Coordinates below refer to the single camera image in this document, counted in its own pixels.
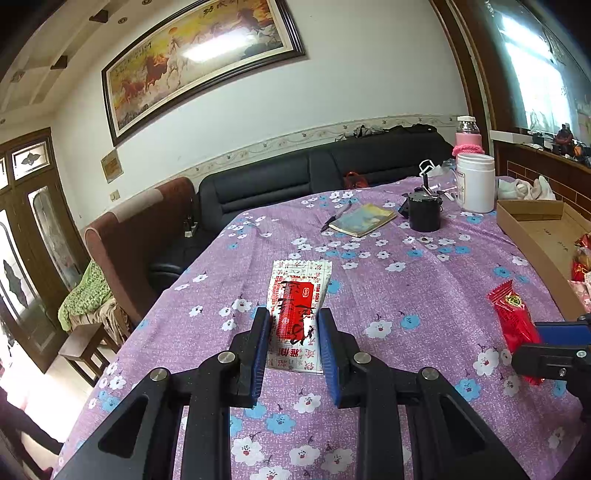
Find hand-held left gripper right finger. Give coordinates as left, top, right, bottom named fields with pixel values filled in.
left=318, top=308, right=532, bottom=480

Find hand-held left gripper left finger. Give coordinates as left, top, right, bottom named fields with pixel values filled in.
left=53, top=307, right=272, bottom=480

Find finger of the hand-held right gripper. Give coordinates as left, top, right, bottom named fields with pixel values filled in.
left=534, top=314, right=591, bottom=346
left=511, top=342, right=591, bottom=383

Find red pastry wrapper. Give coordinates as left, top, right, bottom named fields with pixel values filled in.
left=487, top=278, right=546, bottom=386

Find white and red sachet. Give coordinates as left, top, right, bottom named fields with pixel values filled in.
left=266, top=259, right=333, bottom=374

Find pile of snack packets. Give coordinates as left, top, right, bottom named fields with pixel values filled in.
left=570, top=233, right=591, bottom=315

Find cardboard box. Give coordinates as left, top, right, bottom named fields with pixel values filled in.
left=496, top=199, right=591, bottom=319

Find purple floral tablecloth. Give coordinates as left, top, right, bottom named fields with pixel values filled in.
left=51, top=176, right=587, bottom=480

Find black pen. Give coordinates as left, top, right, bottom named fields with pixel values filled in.
left=321, top=199, right=354, bottom=232

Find yellow-green notebook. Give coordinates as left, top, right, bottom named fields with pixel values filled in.
left=329, top=204, right=398, bottom=238

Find white cloth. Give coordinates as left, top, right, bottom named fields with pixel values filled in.
left=498, top=175, right=557, bottom=201

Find beige fringed cloth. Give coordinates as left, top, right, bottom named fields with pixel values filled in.
left=90, top=295, right=132, bottom=344

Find black leather sofa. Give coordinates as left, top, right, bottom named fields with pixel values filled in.
left=148, top=124, right=455, bottom=291

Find brown armchair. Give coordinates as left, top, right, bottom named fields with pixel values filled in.
left=84, top=176, right=199, bottom=328

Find white plastic jar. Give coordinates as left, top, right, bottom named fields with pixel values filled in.
left=455, top=153, right=497, bottom=214

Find black jar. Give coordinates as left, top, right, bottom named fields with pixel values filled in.
left=406, top=191, right=443, bottom=233

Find wooden stool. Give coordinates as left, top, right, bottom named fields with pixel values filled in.
left=59, top=322, right=122, bottom=387

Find green patterned blanket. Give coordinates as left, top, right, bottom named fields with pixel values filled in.
left=58, top=259, right=112, bottom=332

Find clear plastic cup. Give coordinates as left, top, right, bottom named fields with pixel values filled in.
left=429, top=159, right=460, bottom=199

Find windowsill clutter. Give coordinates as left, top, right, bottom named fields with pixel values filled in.
left=531, top=122, right=591, bottom=162

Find pink sleeved bottle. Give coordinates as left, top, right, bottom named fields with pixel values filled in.
left=452, top=115, right=485, bottom=158

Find dark clothes on sofa back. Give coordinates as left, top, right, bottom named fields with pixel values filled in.
left=344, top=122, right=439, bottom=139

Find wooden glazed door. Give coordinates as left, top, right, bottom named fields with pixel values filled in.
left=0, top=127, right=90, bottom=374

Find window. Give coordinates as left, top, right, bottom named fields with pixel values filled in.
left=480, top=0, right=591, bottom=134

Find framed horse painting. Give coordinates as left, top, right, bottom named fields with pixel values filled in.
left=100, top=0, right=308, bottom=147

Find small wall plaque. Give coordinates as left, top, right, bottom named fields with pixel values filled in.
left=100, top=148, right=124, bottom=184

